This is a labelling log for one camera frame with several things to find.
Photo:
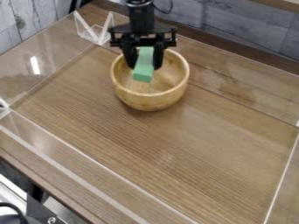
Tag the clear acrylic corner bracket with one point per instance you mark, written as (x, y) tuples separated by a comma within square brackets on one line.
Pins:
[(96, 33)]

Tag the round wooden bowl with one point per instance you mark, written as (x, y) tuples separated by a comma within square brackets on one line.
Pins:
[(156, 95)]

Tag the clear acrylic tray walls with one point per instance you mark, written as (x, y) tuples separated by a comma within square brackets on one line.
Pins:
[(212, 161)]

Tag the green rectangular block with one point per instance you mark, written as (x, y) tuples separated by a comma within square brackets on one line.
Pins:
[(145, 67)]

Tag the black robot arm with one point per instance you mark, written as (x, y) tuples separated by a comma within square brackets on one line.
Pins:
[(141, 16)]

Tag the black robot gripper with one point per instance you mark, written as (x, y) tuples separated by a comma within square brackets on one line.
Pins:
[(161, 37)]

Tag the black metal mount bracket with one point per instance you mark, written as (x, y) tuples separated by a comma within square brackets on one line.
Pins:
[(49, 211)]

